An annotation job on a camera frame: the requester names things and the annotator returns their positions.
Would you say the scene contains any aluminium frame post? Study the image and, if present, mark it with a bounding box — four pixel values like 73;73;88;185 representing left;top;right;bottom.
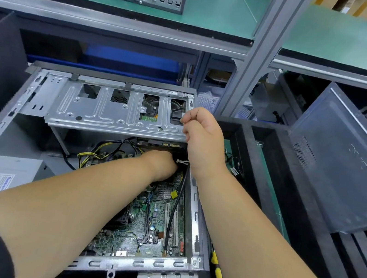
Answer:
213;0;317;130

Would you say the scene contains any yellow and black wire bundle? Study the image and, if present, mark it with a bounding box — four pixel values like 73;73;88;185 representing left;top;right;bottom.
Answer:
72;132;131;176

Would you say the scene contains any person's left forearm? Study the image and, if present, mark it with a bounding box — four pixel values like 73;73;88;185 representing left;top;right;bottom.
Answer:
0;138;162;278

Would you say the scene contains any person's right forearm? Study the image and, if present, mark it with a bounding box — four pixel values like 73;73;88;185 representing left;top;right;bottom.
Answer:
178;164;367;278

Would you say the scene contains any green motherboard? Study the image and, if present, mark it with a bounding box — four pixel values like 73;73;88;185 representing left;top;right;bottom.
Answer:
85;165;200;273

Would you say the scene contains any person's right hand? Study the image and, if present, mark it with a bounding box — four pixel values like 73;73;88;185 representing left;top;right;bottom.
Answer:
170;104;238;186

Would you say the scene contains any small black cable bundle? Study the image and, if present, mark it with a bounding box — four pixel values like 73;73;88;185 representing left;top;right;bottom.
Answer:
223;151;245;177

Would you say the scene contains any person's left hand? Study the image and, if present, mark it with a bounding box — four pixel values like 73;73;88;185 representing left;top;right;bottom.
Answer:
134;147;182;186

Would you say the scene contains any empty black foam tray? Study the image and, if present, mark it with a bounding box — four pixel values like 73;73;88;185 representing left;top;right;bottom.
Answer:
192;115;367;278

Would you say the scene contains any green upper shelf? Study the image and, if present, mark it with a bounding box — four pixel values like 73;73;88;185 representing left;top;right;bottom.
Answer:
0;0;367;88

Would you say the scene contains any grey side panel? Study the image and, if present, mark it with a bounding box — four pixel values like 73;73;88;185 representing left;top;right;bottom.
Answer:
273;76;367;240

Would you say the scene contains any grey computer case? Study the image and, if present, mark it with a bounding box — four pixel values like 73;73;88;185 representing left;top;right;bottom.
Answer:
0;54;240;278

